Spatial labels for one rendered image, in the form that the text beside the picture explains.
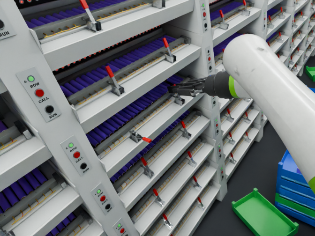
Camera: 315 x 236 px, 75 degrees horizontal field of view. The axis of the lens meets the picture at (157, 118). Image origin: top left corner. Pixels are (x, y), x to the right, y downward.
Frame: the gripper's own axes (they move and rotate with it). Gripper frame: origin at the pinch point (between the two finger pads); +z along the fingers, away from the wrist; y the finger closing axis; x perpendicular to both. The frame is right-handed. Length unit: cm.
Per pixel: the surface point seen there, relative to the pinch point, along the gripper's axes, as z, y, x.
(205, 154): 6.2, 9.4, -44.7
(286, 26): 4, 158, -19
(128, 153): -1.2, -32.9, -8.3
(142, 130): 2.0, -22.2, -6.3
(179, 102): -0.1, -1.0, -6.1
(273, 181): -8, 51, -100
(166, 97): 4.2, -3.0, -2.5
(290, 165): -24, 40, -70
